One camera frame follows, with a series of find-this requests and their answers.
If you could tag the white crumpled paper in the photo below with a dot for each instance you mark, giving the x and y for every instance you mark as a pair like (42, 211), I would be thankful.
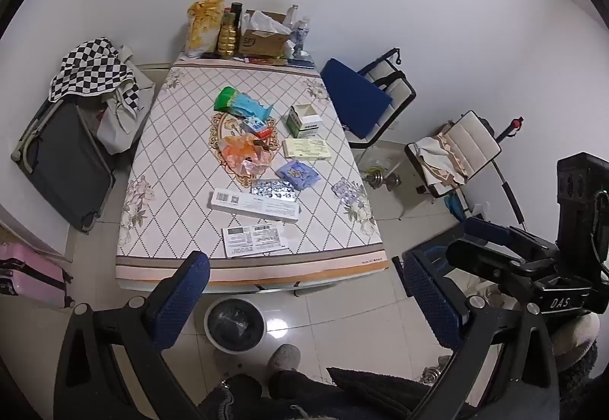
(264, 23)

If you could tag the beige cloth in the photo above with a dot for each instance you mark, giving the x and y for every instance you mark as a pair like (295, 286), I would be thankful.
(437, 158)

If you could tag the white printed paper sheet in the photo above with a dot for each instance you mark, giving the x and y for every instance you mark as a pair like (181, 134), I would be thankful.
(252, 239)

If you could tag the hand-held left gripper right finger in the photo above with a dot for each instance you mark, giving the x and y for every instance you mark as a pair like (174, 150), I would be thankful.
(430, 301)

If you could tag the dark bottle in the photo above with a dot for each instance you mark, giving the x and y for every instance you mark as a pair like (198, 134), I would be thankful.
(236, 7)

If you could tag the black bench with blue lines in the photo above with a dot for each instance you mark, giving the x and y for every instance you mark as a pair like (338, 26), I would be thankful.
(440, 260)

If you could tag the black white checkered cloth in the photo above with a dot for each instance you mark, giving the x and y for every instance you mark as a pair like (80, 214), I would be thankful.
(88, 68)

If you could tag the clear plastic water bottle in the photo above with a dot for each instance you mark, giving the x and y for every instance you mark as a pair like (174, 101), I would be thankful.
(292, 13)
(300, 35)

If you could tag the red and blue small box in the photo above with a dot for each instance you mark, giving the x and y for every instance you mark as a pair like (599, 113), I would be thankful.
(256, 126)

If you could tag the blue seat cushion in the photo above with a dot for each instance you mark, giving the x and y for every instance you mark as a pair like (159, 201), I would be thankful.
(354, 96)

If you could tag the white padded chair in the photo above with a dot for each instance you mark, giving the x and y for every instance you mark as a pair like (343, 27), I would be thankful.
(478, 139)

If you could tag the blue plastic item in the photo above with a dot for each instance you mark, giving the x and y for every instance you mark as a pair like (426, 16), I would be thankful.
(456, 206)

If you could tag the gold ribbed jar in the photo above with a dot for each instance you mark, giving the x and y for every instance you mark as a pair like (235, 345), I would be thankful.
(227, 37)

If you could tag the purple packet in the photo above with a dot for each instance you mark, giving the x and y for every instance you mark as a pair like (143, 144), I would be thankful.
(297, 175)

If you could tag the chair with blue cushion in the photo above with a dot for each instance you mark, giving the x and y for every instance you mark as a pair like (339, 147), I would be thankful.
(397, 89)

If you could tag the floral diamond patterned tablecloth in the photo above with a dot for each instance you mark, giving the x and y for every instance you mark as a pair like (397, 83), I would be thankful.
(181, 139)

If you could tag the brown cardboard box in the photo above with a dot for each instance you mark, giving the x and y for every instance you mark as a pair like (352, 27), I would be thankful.
(261, 42)

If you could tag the person's dark fuzzy clothing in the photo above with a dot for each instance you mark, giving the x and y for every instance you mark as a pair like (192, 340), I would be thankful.
(309, 396)

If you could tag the long silver blister pack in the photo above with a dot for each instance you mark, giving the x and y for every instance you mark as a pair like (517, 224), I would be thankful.
(273, 190)

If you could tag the chrome dumbbell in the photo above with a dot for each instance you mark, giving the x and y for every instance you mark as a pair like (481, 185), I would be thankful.
(385, 180)
(430, 375)

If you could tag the grey slipper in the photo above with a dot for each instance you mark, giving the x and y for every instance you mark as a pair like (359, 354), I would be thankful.
(284, 356)

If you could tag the orange plastic wrapper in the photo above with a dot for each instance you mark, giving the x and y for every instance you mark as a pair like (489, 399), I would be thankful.
(242, 153)

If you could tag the yellow snack bag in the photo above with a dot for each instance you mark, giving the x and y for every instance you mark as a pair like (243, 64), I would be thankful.
(204, 25)

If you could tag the pink suitcase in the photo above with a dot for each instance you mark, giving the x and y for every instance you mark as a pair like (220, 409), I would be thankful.
(28, 272)

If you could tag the round bin with black liner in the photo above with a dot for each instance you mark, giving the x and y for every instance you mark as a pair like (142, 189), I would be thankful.
(235, 325)

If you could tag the long white box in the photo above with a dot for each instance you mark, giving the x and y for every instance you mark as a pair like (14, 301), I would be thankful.
(257, 206)

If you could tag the cream flat medicine box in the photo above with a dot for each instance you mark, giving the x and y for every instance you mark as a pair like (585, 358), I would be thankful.
(307, 149)

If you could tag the square silver blister pack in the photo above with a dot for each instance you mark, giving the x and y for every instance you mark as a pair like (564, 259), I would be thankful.
(347, 192)

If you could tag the white cloth bag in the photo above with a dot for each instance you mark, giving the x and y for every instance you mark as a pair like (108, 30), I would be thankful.
(116, 125)

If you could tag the black stand with red knob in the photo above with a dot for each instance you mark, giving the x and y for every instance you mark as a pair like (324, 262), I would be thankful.
(511, 125)

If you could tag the white and green medicine box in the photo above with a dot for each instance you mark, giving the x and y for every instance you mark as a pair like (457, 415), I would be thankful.
(304, 120)

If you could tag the clear plastic bag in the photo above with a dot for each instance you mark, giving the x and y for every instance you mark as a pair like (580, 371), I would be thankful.
(376, 163)

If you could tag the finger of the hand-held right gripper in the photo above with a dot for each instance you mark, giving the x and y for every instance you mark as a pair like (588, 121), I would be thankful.
(490, 230)
(476, 256)

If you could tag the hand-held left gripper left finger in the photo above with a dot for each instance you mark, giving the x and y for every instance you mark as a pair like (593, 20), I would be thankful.
(183, 296)

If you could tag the beige round stool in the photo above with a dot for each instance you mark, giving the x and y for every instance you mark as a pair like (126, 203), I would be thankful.
(573, 339)

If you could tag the grey folding cot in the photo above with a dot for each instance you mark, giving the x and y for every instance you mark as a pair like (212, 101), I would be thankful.
(66, 158)

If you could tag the green and blue packet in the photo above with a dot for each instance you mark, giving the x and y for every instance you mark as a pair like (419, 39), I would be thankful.
(238, 101)

